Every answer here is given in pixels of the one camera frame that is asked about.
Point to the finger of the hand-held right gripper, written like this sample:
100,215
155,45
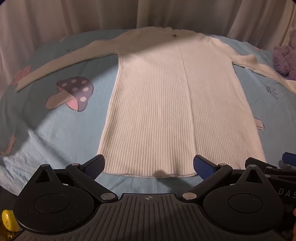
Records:
261,163
289,159

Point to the blue mushroom print bed sheet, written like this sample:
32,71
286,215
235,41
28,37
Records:
57,129

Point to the white pleated curtain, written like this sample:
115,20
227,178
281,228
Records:
69,16

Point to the white ribbed knit sweater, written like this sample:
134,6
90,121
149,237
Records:
171,104

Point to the purple plush toy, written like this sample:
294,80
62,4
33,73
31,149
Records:
285,58

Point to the yellow round object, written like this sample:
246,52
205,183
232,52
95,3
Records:
8,220

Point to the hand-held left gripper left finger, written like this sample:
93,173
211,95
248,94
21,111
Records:
95,166

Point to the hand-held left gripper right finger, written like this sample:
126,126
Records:
204,166

